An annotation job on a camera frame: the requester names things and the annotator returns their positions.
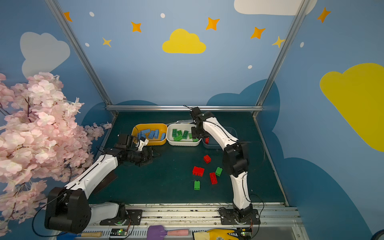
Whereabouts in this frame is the blue toy shovel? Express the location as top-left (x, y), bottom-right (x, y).
top-left (56, 232), bottom-right (103, 240)

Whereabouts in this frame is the purple toy shovel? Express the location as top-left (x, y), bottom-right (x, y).
top-left (147, 225), bottom-right (189, 240)

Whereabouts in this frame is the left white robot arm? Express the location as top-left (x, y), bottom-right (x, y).
top-left (44, 147), bottom-right (161, 234)

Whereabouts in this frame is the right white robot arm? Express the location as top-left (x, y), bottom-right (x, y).
top-left (190, 107), bottom-right (253, 223)

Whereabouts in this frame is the dark tree base plate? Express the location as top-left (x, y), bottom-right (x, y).
top-left (93, 171), bottom-right (118, 194)

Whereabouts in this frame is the yellow plastic bin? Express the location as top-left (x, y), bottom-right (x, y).
top-left (132, 124), bottom-right (168, 146)

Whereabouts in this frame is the white plastic bin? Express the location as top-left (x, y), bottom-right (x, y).
top-left (167, 124), bottom-right (201, 147)

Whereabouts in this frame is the horizontal metal frame bar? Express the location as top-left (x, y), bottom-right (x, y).
top-left (106, 105), bottom-right (263, 112)

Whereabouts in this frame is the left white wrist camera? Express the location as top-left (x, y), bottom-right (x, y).
top-left (137, 138), bottom-right (149, 152)

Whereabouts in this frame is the teal plastic bin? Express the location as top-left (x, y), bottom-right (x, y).
top-left (203, 127), bottom-right (238, 149)

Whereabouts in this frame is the green circuit board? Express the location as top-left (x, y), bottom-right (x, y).
top-left (109, 229), bottom-right (129, 239)

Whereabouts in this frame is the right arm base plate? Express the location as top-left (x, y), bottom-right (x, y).
top-left (218, 208), bottom-right (261, 225)

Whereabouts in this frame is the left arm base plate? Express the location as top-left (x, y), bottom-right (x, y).
top-left (100, 209), bottom-right (143, 226)

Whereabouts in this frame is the pink cherry blossom tree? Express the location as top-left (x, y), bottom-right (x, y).
top-left (1, 72), bottom-right (112, 236)

